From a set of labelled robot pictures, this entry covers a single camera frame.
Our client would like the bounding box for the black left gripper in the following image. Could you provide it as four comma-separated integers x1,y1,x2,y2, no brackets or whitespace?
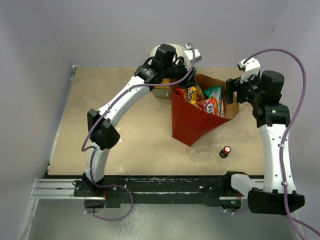
162,57,198,90

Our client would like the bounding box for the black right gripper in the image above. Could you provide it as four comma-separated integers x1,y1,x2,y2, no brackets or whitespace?
224,71,264,106

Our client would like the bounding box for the teal Fox's candy bag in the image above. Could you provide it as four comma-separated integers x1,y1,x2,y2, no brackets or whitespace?
204,85,224,117

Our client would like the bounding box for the red noodle snack packet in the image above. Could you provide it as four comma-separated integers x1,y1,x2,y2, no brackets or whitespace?
175,87,185,99

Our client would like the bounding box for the yellow M&M's packet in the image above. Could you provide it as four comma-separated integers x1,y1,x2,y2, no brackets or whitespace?
183,85,205,108

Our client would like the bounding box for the colourful candy packet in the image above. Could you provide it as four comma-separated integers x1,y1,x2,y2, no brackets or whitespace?
196,97,219,116

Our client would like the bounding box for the red paper bag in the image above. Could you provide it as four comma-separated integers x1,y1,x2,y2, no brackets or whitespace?
171,86,240,147

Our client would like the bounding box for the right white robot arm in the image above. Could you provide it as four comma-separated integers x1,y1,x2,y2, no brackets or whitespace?
222,70,305,215

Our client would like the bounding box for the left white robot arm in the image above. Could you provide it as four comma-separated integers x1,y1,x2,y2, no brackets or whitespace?
81,43,202,196

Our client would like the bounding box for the small three-drawer cabinet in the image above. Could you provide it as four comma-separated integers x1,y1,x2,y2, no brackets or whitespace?
149,43,187,99

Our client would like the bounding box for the small red-capped bottle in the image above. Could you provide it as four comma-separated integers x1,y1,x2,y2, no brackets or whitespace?
219,146,232,159

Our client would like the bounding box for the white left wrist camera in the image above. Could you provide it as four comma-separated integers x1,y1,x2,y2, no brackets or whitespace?
182,43,202,68

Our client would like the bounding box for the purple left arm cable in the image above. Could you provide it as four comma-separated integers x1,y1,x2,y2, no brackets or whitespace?
81,42,196,222

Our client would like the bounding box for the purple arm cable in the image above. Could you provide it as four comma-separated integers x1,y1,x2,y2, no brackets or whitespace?
223,48,320,237
81,42,196,222

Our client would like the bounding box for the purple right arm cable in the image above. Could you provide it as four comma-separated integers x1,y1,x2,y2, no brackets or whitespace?
223,48,320,237

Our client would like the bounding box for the aluminium table rail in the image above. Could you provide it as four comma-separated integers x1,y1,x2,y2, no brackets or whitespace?
30,179,75,200

